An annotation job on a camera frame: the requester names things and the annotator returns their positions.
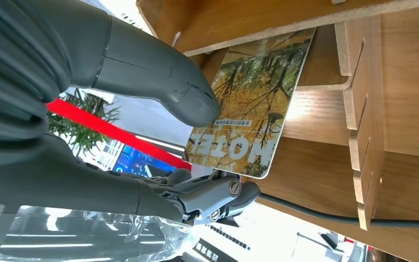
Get clear plastic hand cover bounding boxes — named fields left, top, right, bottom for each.
left=0, top=202, right=200, bottom=262

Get blue display screen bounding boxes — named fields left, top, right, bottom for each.
left=112, top=144, right=178, bottom=178

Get green plant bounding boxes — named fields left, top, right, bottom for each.
left=46, top=88, right=122, bottom=157

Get black sign white lettering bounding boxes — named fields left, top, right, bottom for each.
left=193, top=236, right=241, bottom=262

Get wooden divided box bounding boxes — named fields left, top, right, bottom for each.
left=136, top=0, right=419, bottom=262

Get black laptop charger cable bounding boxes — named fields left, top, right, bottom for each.
left=258, top=193, right=419, bottom=229

